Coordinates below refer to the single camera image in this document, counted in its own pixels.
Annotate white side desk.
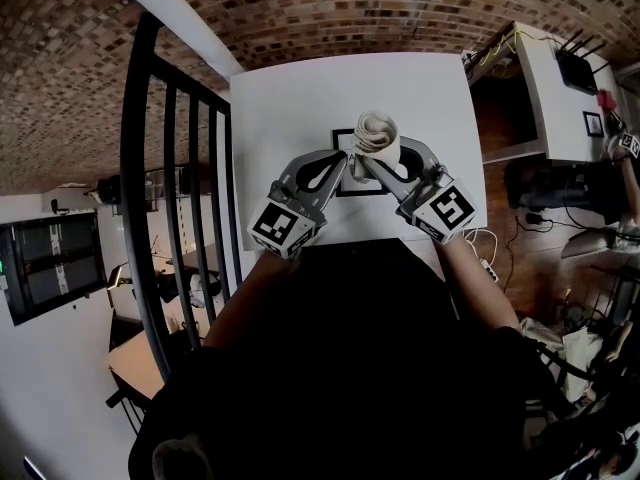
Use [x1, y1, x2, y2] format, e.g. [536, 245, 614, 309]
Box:
[462, 20, 631, 164]

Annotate gray metal panel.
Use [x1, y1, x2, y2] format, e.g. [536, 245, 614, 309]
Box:
[559, 230, 621, 262]

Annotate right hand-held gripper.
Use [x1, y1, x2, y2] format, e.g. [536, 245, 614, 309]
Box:
[363, 136, 476, 245]

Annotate yellow cable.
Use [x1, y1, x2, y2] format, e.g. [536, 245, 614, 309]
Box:
[477, 25, 539, 67]

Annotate person's black shirt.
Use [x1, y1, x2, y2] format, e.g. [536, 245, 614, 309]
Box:
[127, 237, 576, 480]

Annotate black cable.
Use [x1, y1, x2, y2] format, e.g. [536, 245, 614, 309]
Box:
[502, 212, 556, 294]

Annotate wooden desk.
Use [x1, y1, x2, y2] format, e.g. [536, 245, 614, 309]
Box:
[107, 330, 166, 402]

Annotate white cable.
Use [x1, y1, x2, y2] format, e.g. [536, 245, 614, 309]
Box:
[462, 227, 499, 264]

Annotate black framed window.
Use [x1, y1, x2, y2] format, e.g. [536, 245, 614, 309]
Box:
[0, 212, 109, 327]

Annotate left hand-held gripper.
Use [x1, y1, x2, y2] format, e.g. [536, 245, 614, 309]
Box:
[246, 150, 350, 260]

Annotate black chair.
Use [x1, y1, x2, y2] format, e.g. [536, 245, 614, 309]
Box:
[524, 337, 640, 469]

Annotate black router with antennas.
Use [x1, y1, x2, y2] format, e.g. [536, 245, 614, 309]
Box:
[554, 28, 611, 95]

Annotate black metal railing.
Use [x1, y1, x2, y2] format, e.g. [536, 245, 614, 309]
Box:
[119, 11, 234, 384]

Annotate white plastic bag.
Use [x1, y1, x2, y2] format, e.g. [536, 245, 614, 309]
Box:
[519, 317, 601, 404]

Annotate black bag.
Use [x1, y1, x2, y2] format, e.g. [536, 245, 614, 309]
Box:
[504, 160, 626, 229]

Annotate white structural beam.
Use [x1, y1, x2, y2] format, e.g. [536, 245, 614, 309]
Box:
[97, 0, 247, 77]

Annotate long wooden table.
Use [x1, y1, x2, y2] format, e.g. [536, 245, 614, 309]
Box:
[152, 250, 221, 289]

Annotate beige cloth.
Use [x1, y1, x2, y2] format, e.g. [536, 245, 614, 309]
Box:
[352, 110, 402, 177]

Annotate black framed picture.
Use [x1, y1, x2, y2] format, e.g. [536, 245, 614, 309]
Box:
[582, 110, 605, 139]

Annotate person's right forearm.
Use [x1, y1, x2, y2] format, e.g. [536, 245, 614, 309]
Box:
[433, 237, 521, 332]

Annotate person's left forearm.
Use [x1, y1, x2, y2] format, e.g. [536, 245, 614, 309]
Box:
[202, 252, 296, 349]

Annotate black desk lamp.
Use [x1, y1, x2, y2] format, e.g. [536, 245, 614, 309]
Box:
[107, 263, 134, 289]

